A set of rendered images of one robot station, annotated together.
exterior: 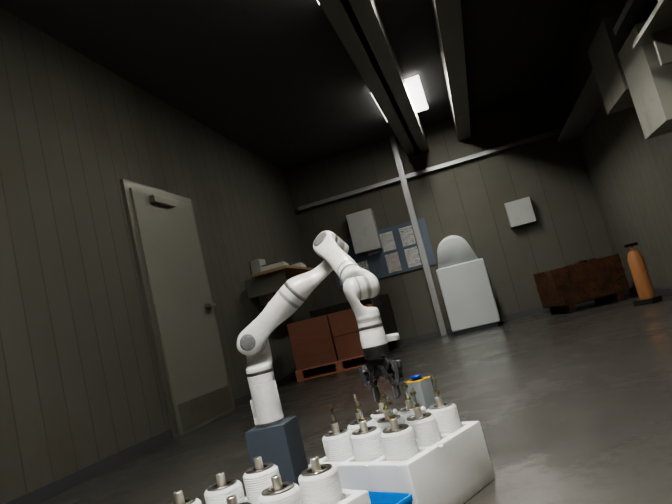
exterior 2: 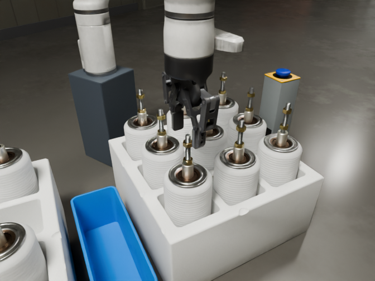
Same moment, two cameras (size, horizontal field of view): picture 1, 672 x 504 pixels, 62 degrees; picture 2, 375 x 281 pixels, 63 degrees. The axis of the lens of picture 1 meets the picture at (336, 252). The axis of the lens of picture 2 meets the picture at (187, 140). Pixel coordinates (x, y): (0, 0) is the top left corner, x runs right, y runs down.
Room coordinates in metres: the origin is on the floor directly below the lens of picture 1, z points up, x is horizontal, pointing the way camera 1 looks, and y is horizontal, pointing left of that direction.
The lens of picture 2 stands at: (1.20, -0.20, 0.62)
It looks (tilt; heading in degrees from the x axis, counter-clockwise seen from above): 33 degrees down; 20
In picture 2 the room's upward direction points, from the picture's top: straight up
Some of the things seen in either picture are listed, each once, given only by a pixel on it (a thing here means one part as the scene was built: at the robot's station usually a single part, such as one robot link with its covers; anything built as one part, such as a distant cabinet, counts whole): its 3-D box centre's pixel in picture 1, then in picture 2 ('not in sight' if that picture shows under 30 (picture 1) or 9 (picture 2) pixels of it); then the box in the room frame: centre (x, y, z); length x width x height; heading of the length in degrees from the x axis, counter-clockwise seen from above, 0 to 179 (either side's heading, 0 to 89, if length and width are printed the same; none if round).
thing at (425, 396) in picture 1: (428, 423); (273, 124); (2.06, -0.17, 0.16); 0.07 x 0.07 x 0.31; 48
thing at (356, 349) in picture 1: (338, 340); not in sight; (7.14, 0.23, 0.35); 1.15 x 0.82 x 0.70; 77
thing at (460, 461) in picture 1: (401, 471); (205, 184); (1.79, -0.04, 0.09); 0.39 x 0.39 x 0.18; 48
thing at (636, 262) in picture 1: (639, 273); not in sight; (5.98, -3.05, 0.32); 0.29 x 0.28 x 0.65; 167
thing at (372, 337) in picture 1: (376, 334); (200, 28); (1.64, -0.06, 0.52); 0.11 x 0.09 x 0.06; 142
